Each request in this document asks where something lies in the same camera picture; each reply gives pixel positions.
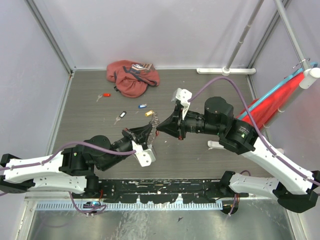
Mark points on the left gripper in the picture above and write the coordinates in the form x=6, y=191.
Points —
x=140, y=134

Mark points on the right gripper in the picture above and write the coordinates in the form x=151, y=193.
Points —
x=175, y=125

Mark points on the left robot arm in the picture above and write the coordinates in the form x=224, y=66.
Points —
x=72, y=167

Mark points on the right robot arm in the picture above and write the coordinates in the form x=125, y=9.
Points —
x=292, y=191

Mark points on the key with yellow tag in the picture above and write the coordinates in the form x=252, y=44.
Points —
x=149, y=113

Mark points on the key with black tag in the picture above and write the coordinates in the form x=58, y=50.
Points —
x=120, y=116

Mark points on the key with blue tag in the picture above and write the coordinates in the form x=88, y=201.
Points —
x=142, y=106

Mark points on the red crumpled shirt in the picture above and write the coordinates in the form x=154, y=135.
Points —
x=132, y=78

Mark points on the white rack base bar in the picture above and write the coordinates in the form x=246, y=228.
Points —
x=226, y=71

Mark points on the red cloth on hanger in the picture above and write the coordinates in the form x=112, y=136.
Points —
x=266, y=110

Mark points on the grey rack pole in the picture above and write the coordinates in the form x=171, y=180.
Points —
x=244, y=34

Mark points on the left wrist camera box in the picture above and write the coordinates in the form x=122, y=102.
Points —
x=146, y=156

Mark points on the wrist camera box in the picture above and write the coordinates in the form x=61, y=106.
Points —
x=182, y=95
x=146, y=156

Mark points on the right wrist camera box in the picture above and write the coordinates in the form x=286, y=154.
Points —
x=182, y=95

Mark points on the white slotted cable duct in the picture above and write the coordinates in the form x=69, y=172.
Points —
x=150, y=206

